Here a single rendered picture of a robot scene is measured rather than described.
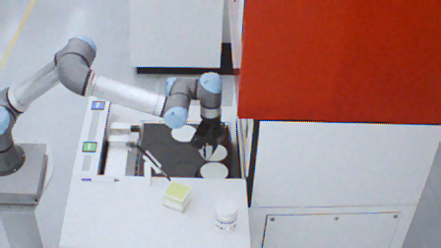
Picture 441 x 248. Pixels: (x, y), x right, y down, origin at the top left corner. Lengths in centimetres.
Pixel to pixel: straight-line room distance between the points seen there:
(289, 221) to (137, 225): 64
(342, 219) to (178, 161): 67
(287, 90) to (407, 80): 40
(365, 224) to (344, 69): 75
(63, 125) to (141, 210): 202
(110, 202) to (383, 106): 97
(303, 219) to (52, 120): 218
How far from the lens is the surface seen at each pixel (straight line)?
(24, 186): 234
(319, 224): 242
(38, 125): 407
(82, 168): 226
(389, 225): 251
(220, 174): 231
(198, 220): 205
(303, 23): 185
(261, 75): 194
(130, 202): 211
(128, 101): 205
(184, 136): 246
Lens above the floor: 247
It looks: 39 degrees down
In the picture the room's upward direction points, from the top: 4 degrees clockwise
